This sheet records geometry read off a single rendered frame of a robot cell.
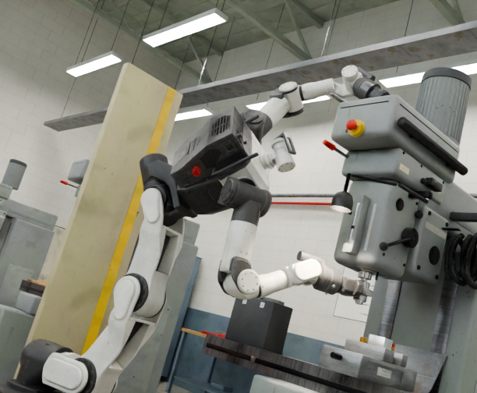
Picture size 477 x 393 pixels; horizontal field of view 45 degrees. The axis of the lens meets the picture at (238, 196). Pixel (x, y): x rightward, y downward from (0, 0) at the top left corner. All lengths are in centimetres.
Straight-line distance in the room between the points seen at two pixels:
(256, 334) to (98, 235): 134
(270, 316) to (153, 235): 57
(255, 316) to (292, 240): 604
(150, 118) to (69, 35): 820
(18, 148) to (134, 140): 756
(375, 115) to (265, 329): 92
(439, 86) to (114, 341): 159
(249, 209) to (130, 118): 174
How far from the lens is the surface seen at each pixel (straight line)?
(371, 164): 212
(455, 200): 241
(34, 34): 1140
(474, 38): 492
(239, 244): 184
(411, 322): 243
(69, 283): 332
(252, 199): 188
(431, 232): 225
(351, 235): 205
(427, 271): 224
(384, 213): 206
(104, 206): 338
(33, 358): 237
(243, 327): 240
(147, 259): 214
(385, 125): 203
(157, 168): 224
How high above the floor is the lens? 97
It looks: 13 degrees up
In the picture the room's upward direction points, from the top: 16 degrees clockwise
